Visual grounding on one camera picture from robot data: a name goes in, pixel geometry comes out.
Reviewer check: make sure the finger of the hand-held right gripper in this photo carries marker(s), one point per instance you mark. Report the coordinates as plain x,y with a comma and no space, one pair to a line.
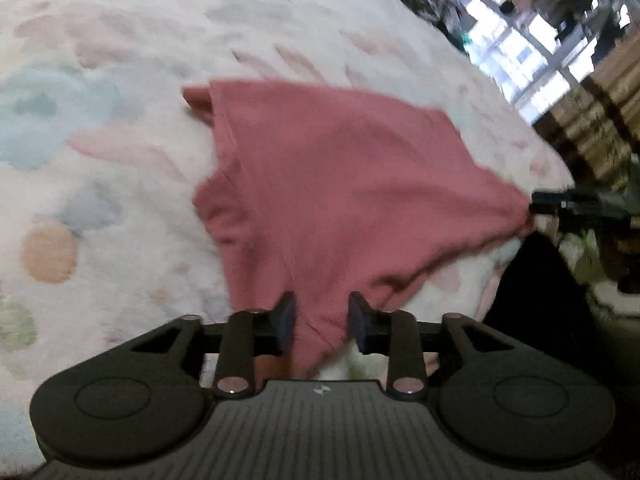
565,205

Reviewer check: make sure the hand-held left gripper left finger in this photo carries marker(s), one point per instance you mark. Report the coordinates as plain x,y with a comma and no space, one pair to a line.
286,321

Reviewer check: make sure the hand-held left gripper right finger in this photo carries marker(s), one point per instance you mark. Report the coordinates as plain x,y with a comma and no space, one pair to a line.
358,322

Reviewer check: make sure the pink long-sleeved shirt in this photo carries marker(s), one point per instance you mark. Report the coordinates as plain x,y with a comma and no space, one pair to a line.
340,195

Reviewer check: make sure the person's dark trousers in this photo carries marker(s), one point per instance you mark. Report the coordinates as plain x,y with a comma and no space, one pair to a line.
537,290

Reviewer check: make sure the brown woven blind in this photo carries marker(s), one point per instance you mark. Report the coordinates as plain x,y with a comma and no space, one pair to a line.
595,120

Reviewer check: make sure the bright window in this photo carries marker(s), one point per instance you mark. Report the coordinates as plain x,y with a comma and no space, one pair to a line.
525,50

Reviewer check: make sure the pastel printed fluffy blanket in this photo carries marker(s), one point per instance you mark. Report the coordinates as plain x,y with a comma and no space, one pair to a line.
125,135

